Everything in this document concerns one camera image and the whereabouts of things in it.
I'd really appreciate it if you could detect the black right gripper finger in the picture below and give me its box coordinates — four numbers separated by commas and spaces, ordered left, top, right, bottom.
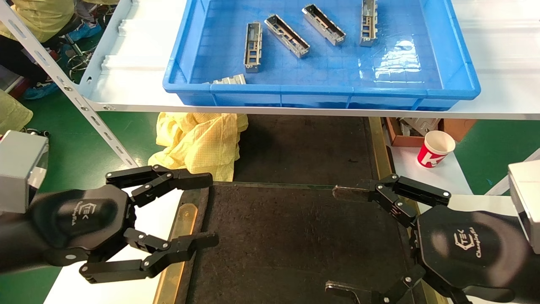
332, 174, 451, 228
325, 264, 427, 304

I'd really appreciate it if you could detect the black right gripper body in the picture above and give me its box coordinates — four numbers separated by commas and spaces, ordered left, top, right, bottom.
416, 205, 540, 304

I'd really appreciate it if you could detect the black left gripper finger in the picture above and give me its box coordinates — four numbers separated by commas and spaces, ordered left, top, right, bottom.
105, 165, 213, 208
79, 230, 220, 284

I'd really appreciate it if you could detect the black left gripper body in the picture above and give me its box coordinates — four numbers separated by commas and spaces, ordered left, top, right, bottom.
0, 184, 138, 276

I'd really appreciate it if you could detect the grey metal channel part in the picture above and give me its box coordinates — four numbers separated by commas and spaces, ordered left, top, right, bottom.
360, 0, 378, 47
243, 21, 263, 73
210, 74, 246, 85
265, 14, 311, 58
302, 4, 346, 46

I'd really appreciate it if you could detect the black container with brass rim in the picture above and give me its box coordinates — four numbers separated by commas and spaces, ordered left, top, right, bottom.
153, 182, 450, 304

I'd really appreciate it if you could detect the white small board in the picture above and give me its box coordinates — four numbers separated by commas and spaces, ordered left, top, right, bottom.
390, 146, 475, 195

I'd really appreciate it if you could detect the red white paper cup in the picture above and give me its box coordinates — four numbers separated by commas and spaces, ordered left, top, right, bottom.
417, 130, 456, 169

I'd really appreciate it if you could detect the yellow checked cloth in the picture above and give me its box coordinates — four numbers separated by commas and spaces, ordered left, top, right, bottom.
148, 112, 249, 182

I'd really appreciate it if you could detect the grey metal brackets pile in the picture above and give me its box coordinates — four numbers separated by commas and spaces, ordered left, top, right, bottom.
399, 117, 441, 136

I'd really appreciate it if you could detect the brown cardboard box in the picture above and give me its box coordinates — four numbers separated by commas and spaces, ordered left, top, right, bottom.
384, 117, 479, 147

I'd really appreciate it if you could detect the white shelf board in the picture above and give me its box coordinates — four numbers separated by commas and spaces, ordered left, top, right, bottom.
78, 0, 540, 121

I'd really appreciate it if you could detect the black mat with brass strip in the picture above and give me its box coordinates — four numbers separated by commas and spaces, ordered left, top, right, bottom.
234, 114, 395, 186

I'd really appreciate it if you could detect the yellow garment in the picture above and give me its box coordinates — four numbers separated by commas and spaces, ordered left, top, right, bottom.
0, 91, 33, 136

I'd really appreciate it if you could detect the blue plastic tray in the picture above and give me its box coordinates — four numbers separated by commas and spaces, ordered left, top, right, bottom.
162, 0, 481, 111

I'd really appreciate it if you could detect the black chrome stool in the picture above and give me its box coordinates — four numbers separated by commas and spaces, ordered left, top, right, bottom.
42, 13, 98, 81

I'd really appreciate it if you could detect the seated person yellow coat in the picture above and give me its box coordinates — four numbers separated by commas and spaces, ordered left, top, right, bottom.
0, 0, 121, 100

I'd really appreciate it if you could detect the white perforated shelf post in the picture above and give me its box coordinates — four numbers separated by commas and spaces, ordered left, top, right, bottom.
485, 148, 540, 195

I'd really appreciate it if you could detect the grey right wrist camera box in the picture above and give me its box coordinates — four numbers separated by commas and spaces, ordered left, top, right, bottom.
508, 160, 540, 255

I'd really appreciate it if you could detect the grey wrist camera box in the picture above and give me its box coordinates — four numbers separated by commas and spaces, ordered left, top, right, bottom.
0, 130, 50, 214
508, 160, 540, 255

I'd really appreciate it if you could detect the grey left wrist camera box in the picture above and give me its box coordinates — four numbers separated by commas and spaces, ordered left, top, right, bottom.
0, 130, 50, 214

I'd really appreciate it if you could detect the grey perforated shelf post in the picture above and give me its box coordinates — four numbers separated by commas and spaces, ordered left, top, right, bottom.
0, 0, 138, 167

